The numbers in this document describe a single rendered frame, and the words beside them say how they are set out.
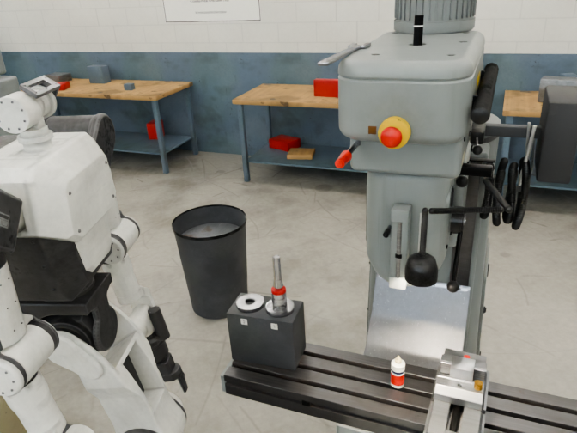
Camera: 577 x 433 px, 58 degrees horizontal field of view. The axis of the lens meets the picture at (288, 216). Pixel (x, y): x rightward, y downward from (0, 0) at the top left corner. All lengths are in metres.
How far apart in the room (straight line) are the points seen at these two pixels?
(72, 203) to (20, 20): 7.02
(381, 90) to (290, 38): 4.85
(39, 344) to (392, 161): 0.79
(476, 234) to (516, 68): 3.82
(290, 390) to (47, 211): 0.95
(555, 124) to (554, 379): 2.00
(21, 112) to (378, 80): 0.65
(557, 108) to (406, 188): 0.44
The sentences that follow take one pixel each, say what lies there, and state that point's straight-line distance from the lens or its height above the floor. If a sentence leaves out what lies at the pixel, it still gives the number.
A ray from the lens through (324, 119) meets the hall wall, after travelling 5.90.
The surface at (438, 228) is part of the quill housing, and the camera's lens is 1.27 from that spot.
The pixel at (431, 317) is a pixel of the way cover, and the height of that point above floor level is 0.95.
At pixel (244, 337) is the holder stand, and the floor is 1.00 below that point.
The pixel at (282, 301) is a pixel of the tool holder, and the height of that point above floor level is 1.13.
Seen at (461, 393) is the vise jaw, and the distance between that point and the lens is 1.55.
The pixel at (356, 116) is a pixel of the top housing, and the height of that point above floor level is 1.79.
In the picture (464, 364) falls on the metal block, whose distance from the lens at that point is 1.57.
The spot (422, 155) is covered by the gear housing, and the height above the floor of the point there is 1.68.
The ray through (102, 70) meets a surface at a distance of 6.83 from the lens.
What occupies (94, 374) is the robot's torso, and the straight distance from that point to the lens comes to 1.27.
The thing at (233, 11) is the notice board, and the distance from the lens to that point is 6.10.
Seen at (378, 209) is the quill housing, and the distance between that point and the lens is 1.26.
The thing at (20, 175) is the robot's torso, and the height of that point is 1.76.
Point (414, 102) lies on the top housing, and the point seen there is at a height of 1.82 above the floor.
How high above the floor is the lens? 2.06
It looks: 26 degrees down
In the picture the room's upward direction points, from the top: 3 degrees counter-clockwise
